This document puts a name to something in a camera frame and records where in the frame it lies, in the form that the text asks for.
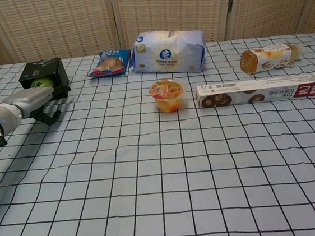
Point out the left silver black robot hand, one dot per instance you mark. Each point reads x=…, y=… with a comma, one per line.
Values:
x=31, y=101

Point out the blue bread snack packet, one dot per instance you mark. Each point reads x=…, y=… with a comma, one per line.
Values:
x=109, y=64

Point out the amber tea bottle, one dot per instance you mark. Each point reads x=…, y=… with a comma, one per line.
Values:
x=266, y=58

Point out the woven folding screen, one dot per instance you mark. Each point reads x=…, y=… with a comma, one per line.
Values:
x=163, y=10

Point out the yellow tennis ball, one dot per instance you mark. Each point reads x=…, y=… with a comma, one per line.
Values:
x=41, y=83

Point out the orange fruit jelly cup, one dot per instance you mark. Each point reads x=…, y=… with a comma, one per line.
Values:
x=167, y=95

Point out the black cardboard box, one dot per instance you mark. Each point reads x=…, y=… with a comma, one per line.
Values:
x=53, y=69

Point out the white blue bread bag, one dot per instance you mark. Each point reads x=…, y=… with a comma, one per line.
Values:
x=169, y=52

